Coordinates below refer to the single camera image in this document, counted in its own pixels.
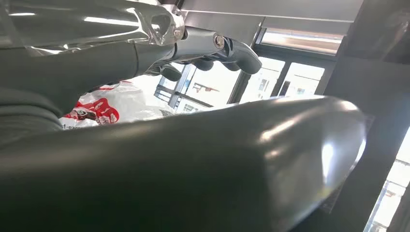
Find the white package red print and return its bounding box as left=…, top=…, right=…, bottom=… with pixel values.
left=59, top=80, right=175, bottom=131

